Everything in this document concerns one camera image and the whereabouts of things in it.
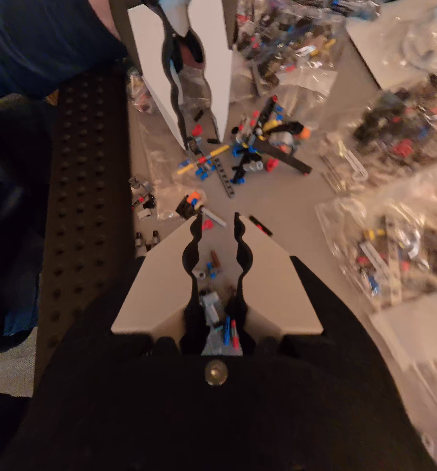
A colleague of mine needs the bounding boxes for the large clear lego parts bag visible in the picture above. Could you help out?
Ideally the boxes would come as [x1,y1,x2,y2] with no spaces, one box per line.
[315,162,437,313]

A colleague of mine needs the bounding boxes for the person's left forearm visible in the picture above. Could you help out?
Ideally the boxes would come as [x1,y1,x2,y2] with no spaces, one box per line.
[0,0,128,99]

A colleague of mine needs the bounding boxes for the small bag red blue parts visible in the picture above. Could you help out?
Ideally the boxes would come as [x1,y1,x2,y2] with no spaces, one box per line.
[127,67,157,114]

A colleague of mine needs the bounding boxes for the grey lego axle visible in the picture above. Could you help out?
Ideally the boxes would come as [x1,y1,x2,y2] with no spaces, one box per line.
[201,207,227,227]

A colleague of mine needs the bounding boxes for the yellow lego axle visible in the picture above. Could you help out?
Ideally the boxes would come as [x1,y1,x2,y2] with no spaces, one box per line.
[176,144,231,176]

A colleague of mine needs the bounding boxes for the person's left hand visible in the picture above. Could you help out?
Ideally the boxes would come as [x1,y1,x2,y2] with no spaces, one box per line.
[177,34,205,68]

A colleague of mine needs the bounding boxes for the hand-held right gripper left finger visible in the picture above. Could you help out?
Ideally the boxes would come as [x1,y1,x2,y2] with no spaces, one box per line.
[111,214,210,355]

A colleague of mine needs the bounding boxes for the black blue lego pins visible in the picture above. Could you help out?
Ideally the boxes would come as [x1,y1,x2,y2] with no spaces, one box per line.
[230,150,264,185]

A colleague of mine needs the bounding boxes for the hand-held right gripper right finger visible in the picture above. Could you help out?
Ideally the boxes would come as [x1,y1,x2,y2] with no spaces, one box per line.
[226,212,324,355]

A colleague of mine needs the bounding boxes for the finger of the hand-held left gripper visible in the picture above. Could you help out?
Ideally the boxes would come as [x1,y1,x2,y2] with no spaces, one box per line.
[186,0,234,143]
[127,3,188,150]

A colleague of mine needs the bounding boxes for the clear bag over white base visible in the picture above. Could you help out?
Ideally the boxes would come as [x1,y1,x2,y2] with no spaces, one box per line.
[402,11,437,74]

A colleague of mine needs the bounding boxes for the black perforated panel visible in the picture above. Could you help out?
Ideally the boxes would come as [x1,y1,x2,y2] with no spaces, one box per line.
[34,63,146,392]

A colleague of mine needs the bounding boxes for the clear bag black orange parts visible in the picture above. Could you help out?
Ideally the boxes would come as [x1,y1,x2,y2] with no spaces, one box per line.
[316,74,437,194]

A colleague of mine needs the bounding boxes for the small clear packet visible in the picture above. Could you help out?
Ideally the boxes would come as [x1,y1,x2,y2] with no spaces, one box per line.
[203,327,243,356]

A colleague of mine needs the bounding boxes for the grey black lego connectors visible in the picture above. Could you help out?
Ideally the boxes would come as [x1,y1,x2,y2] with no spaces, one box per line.
[129,177,156,220]

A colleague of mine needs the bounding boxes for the blue and red lego pins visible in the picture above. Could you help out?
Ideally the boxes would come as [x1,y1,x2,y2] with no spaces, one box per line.
[223,316,242,349]

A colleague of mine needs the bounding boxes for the black orange lego assembly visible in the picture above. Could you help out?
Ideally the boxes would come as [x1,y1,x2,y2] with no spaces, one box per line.
[230,95,313,184]

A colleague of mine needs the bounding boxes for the short dark lego axle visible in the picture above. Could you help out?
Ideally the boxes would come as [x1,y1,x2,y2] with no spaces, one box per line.
[248,214,274,237]

